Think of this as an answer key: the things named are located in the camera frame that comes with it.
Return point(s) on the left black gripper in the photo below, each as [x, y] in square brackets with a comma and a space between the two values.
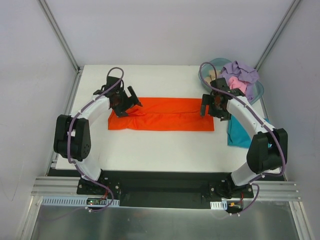
[127, 103]

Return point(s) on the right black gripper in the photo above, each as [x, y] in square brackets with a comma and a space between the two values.
[210, 106]

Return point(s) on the orange t shirt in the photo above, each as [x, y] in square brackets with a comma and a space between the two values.
[163, 114]

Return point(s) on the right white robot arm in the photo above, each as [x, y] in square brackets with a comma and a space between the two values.
[268, 149]

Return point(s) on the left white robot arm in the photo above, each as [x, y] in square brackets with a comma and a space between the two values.
[72, 138]

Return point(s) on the beige t shirt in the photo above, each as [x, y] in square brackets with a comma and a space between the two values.
[212, 76]

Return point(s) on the pink t shirt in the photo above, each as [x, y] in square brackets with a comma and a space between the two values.
[235, 83]

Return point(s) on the teal plastic basket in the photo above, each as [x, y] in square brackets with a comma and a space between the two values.
[217, 65]

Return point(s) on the teal folded t shirt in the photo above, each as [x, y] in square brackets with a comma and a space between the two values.
[237, 135]

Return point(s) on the purple t shirt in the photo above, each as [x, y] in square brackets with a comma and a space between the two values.
[244, 73]

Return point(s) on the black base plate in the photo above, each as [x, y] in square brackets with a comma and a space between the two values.
[151, 189]

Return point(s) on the left aluminium frame post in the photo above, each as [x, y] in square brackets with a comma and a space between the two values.
[58, 33]

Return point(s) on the aluminium frame post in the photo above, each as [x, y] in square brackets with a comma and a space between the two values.
[58, 33]
[278, 32]

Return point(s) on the right aluminium frame post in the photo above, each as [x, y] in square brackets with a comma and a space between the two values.
[278, 32]

